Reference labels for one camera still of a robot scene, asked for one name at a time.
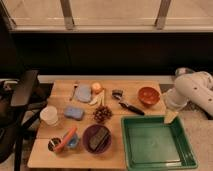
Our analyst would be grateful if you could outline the white plastic cup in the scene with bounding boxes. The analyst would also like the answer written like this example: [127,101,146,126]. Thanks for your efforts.
[40,105,58,125]

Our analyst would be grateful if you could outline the dark sponge block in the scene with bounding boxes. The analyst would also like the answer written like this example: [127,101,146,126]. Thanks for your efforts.
[89,127,108,150]

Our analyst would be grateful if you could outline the green plastic tray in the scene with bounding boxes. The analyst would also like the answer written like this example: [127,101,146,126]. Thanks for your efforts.
[121,116,198,171]

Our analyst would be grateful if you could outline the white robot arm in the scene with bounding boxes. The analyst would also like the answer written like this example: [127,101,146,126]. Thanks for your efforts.
[163,71,213,124]

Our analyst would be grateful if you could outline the small dark cup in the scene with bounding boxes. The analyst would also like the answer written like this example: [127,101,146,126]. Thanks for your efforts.
[48,137,61,152]

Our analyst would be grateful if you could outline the small fork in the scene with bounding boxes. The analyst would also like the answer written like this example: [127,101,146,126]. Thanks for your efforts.
[69,81,79,101]

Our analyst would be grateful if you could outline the orange carrot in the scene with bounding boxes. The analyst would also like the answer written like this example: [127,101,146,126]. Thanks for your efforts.
[53,127,77,152]

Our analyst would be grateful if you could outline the banana peel pieces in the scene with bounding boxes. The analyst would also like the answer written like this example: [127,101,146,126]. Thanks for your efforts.
[90,90,105,106]

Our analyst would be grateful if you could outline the small blue bowl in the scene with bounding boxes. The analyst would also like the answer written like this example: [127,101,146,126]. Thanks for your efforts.
[67,134,79,149]

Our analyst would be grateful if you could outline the grey round dish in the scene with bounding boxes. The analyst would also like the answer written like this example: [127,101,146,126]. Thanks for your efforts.
[175,67,195,77]

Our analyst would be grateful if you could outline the light blue plate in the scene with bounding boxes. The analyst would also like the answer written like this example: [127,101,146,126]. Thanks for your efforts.
[75,84,92,103]

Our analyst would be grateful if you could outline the orange bowl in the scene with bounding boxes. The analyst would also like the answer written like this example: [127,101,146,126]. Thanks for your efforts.
[138,87,160,106]

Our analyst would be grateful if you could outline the blue sponge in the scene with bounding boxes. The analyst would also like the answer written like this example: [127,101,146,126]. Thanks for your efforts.
[64,106,84,120]

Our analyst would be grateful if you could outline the wooden board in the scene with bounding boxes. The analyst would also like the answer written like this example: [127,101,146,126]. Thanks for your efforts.
[27,79,167,170]

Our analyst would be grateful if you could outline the red yellow apple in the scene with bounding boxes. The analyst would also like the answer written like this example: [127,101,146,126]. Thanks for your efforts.
[91,82,103,94]

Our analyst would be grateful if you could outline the black chair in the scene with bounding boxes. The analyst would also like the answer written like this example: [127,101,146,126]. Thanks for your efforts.
[0,70,47,171]

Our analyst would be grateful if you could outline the bunch of dark grapes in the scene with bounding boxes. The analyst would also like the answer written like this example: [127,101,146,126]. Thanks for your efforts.
[93,106,112,123]

